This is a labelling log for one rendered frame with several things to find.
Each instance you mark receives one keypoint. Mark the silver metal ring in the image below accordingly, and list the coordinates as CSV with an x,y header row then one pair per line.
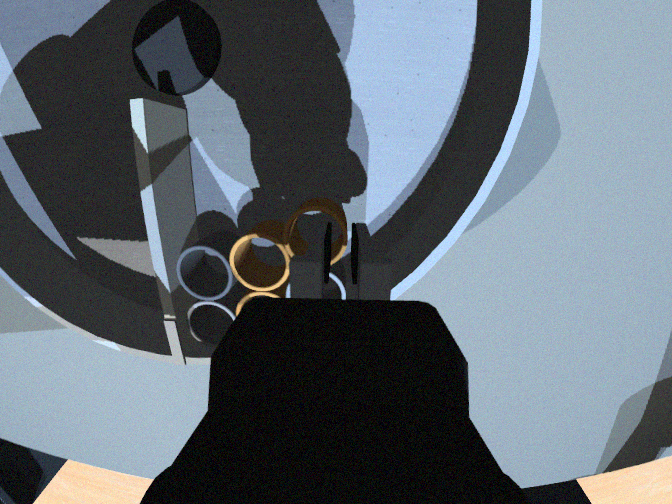
x,y
337,273
206,323
196,275

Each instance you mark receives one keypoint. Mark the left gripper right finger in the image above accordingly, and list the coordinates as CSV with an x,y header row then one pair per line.
x,y
372,274

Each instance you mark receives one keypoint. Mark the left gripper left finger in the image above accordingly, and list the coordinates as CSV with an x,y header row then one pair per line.
x,y
309,272

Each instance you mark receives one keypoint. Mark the bronze bushing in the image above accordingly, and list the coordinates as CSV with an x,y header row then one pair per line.
x,y
279,292
296,245
248,269

